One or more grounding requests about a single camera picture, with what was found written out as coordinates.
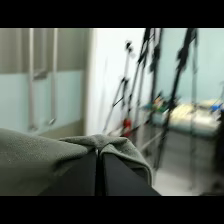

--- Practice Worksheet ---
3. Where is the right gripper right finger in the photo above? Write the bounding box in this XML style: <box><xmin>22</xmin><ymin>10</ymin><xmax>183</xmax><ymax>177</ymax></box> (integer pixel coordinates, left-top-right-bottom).
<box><xmin>100</xmin><ymin>151</ymin><xmax>162</xmax><ymax>197</ymax></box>

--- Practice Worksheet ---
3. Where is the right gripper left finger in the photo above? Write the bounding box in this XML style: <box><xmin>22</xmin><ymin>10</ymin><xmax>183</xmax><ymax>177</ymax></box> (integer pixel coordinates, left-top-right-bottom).
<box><xmin>39</xmin><ymin>150</ymin><xmax>99</xmax><ymax>197</ymax></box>

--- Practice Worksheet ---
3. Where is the grey garment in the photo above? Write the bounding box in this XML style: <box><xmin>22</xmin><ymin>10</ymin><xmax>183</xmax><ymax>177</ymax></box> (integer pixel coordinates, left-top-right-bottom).
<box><xmin>0</xmin><ymin>127</ymin><xmax>155</xmax><ymax>197</ymax></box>

